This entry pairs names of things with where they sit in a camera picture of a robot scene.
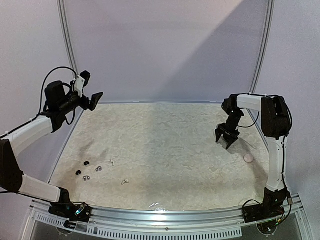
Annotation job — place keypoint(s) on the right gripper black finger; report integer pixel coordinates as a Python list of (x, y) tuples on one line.
[(230, 140), (219, 132)]

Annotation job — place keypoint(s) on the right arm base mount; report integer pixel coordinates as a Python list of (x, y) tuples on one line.
[(253, 211)]

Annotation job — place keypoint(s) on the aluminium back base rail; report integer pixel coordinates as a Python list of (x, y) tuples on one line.
[(161, 102)]

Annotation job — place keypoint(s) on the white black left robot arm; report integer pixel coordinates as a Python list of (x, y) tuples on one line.
[(58, 104)]

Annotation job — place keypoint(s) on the purple silver earbud upper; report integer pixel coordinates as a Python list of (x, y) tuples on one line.
[(98, 169)]

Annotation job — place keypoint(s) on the pink round charging case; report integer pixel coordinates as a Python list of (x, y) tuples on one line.
[(248, 158)]

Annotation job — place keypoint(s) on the aluminium right corner post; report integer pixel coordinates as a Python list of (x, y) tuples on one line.
[(263, 45)]

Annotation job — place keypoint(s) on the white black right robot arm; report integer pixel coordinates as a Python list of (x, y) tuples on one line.
[(275, 123)]

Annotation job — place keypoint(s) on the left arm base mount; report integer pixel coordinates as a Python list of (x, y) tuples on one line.
[(75, 212)]

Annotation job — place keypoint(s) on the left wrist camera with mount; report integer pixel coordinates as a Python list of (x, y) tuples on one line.
[(80, 82)]

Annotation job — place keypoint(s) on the perforated white front panel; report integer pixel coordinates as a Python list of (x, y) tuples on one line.
[(53, 228)]

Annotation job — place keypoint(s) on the purple silver earbud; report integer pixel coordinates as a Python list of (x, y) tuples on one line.
[(86, 178), (98, 169)]

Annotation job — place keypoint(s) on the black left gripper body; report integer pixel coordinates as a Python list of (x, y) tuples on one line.
[(82, 105)]

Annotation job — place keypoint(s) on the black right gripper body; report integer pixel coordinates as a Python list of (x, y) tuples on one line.
[(229, 131)]

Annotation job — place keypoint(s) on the aluminium corner post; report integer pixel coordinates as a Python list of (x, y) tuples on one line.
[(263, 45), (62, 10)]

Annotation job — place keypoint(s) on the purple silver earbud lower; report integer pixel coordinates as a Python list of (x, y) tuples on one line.
[(86, 178)]

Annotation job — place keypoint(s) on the aluminium front rail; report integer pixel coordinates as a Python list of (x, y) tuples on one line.
[(295, 224)]

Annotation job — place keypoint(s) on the aluminium left corner post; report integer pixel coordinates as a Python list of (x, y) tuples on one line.
[(62, 10)]

